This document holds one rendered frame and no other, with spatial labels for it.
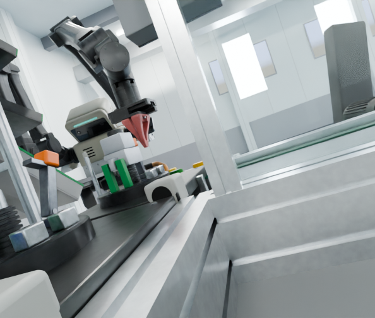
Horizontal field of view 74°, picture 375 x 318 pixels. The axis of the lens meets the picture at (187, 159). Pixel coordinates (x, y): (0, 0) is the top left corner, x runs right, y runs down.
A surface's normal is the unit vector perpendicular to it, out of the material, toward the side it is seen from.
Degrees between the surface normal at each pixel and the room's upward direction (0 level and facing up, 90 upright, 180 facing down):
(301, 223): 90
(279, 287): 0
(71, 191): 90
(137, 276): 90
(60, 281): 0
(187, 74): 90
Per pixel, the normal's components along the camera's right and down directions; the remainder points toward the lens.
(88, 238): 0.94, -0.34
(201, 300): 0.91, -0.32
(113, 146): -0.22, 0.13
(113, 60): 0.18, 0.00
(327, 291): -0.34, -0.94
